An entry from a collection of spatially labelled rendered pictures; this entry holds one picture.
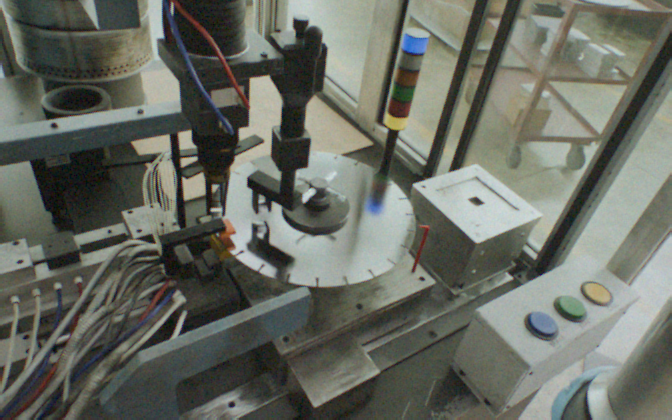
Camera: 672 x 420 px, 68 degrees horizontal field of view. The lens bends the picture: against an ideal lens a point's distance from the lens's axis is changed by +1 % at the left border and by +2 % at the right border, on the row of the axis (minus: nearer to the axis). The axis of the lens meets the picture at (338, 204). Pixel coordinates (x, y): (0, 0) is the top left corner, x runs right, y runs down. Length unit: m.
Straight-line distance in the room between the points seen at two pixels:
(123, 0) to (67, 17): 0.55
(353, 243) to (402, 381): 0.25
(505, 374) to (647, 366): 0.28
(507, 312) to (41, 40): 1.05
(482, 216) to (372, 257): 0.30
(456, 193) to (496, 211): 0.08
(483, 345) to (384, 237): 0.22
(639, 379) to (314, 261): 0.41
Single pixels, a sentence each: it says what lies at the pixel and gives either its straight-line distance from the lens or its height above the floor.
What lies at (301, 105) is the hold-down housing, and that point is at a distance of 0.62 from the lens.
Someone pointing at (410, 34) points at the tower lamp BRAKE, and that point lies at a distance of 0.93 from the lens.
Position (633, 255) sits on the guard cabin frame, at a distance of 0.98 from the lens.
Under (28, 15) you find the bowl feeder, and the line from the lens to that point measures 1.25.
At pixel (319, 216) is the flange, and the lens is 0.77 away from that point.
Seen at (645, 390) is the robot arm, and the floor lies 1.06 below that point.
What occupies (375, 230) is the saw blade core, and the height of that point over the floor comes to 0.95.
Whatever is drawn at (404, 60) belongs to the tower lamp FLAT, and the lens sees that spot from 0.95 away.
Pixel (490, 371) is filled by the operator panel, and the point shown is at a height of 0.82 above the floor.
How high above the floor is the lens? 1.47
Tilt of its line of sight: 39 degrees down
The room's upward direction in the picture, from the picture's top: 10 degrees clockwise
